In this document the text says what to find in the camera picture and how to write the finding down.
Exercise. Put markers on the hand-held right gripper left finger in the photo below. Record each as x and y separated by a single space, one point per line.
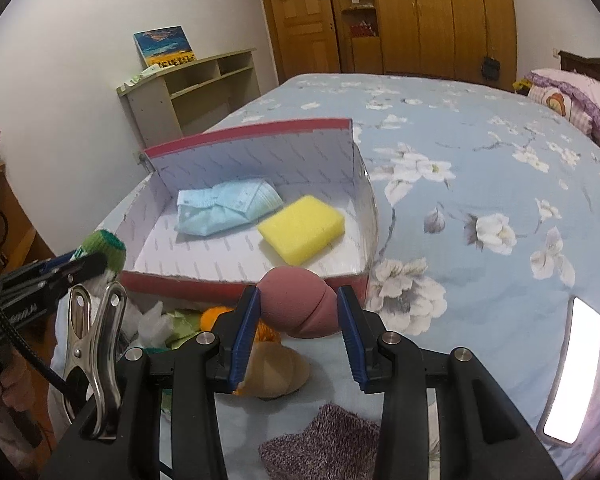
245 330

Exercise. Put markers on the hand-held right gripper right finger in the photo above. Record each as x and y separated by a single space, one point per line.
350 335

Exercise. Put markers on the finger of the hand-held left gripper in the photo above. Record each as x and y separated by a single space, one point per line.
87 264

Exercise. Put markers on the green white knit wristband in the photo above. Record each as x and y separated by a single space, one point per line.
105 244

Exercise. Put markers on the orange knitted item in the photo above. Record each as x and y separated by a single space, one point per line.
211 317

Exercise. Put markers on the beige makeup sponge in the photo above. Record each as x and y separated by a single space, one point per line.
275 370

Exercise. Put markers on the pink makeup sponge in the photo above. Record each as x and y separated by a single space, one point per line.
295 300

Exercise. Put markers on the red white cardboard box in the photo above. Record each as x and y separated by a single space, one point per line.
230 260

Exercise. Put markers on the white cotton pads bag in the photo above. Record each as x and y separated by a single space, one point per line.
152 325

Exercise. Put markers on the purple knitted cloth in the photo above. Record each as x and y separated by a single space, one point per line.
325 440

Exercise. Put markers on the yellow sponge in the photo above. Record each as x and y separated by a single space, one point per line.
300 227

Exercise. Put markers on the light blue face masks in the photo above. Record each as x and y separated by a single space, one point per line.
220 207

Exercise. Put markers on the person's left hand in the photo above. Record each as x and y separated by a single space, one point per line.
7 387

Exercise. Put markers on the wooden desk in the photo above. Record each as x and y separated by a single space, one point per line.
10 220

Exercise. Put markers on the metal spring clamp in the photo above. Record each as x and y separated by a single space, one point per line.
97 360

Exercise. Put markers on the beige shelf desk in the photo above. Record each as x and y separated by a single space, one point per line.
150 105

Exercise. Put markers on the green white pack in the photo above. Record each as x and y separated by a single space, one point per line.
137 79

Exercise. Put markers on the floral blue bedspread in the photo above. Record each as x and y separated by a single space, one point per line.
480 185

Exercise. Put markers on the bright white flat panel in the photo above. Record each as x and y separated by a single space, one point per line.
575 370

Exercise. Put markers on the blue landscape painting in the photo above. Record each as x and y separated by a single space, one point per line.
165 45

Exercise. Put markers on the wooden door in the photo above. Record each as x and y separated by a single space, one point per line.
305 35

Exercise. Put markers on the black hanging bag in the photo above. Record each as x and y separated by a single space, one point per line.
490 67

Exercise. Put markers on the yellow item by pillow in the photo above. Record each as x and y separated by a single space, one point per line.
521 85

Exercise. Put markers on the red items on shelf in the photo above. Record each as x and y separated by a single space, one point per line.
362 28

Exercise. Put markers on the wooden wardrobe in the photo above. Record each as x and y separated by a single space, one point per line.
430 20

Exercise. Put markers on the pink purple cartoon pillow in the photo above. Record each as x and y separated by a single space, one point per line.
570 92

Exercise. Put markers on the dark wooden headboard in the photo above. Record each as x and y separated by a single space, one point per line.
587 62

